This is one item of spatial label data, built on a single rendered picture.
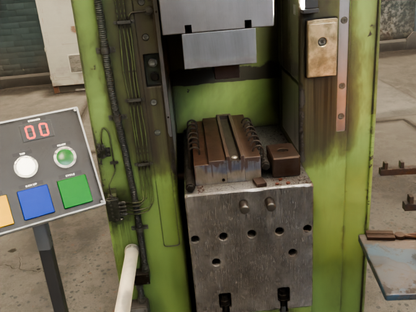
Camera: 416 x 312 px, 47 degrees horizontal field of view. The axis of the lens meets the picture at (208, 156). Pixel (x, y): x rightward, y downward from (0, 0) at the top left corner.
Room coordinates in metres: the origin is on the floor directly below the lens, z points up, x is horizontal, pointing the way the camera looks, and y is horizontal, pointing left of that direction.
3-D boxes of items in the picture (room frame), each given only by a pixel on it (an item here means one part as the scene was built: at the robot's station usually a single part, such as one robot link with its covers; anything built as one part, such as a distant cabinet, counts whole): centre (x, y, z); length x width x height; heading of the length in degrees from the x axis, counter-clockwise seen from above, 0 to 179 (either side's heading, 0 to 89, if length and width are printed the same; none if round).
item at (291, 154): (1.37, -0.23, 0.95); 0.12 x 0.08 x 0.06; 1
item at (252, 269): (1.53, -0.11, 0.69); 0.56 x 0.38 x 0.45; 1
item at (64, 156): (1.18, 0.38, 1.09); 0.05 x 0.03 x 0.04; 91
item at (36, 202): (1.09, 0.45, 1.01); 0.07 x 0.05 x 0.07; 116
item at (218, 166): (1.51, -0.05, 0.96); 0.42 x 0.20 x 0.09; 1
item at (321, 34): (1.44, -0.37, 1.27); 0.09 x 0.02 x 0.17; 91
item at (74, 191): (1.14, 0.36, 1.01); 0.07 x 0.05 x 0.07; 116
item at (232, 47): (1.51, -0.05, 1.32); 0.42 x 0.20 x 0.10; 1
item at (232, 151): (1.52, -0.08, 0.99); 0.42 x 0.05 x 0.01; 1
